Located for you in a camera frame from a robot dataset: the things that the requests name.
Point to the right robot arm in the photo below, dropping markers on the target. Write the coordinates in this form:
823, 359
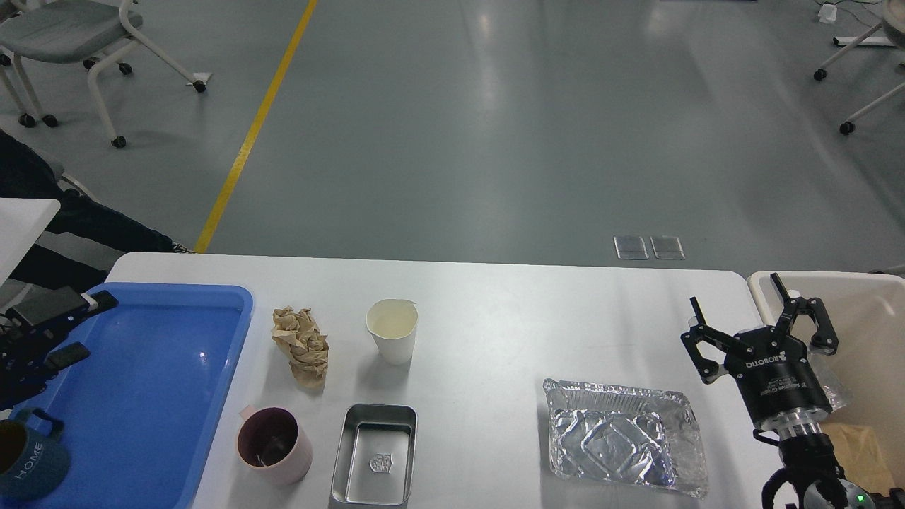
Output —
807, 453

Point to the pink mug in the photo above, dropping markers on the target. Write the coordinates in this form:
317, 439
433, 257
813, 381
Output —
272, 442

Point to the white paper cup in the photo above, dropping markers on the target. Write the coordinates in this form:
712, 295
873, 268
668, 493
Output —
392, 323

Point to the aluminium foil tray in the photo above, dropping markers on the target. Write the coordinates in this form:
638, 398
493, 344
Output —
616, 434

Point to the white power adapter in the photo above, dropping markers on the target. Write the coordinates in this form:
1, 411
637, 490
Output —
827, 13

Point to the floor socket plate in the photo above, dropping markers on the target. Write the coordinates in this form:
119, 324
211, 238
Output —
667, 247
631, 247

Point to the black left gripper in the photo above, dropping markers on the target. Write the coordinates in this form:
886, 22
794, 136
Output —
23, 365

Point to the dark blue HOME mug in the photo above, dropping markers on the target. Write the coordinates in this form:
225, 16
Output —
33, 460

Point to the stainless steel rectangular container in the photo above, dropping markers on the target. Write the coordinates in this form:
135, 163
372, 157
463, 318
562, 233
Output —
375, 457

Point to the white side table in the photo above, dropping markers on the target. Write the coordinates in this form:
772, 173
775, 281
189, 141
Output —
22, 222

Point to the beige plastic bin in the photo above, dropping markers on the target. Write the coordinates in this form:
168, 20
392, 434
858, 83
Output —
867, 315

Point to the crumpled brown paper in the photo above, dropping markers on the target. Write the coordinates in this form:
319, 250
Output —
298, 337

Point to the brown paper in bin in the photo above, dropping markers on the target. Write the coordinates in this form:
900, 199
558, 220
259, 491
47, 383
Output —
858, 450

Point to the blue plastic tray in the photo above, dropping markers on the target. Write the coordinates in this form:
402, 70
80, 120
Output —
140, 414

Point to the left floor socket plate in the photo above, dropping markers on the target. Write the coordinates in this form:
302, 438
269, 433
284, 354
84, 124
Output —
631, 247

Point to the right floor socket plate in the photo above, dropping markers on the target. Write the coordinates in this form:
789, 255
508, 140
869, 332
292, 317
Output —
667, 247

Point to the grey office chair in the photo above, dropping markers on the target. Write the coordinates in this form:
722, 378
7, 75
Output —
64, 32

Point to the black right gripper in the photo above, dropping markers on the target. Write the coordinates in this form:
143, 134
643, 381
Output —
774, 378

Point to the person in white sweater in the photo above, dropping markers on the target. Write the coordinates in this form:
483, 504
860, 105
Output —
27, 175

